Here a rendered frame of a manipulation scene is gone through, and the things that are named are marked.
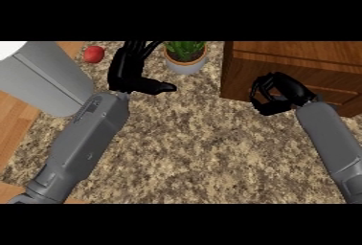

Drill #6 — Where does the green potted plant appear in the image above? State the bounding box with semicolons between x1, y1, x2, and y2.
160;40;211;76

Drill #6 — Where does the red apple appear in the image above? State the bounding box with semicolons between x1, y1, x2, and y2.
82;45;106;64

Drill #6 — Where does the brown wooden drawer cabinet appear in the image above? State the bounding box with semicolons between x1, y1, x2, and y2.
218;40;362;119

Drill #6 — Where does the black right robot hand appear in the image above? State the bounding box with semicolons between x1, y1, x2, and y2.
248;71;317;117

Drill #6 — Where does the grey rounded appliance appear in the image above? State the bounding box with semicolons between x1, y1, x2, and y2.
0;40;95;118

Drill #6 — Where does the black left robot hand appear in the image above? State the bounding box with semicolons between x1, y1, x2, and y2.
106;40;178;95

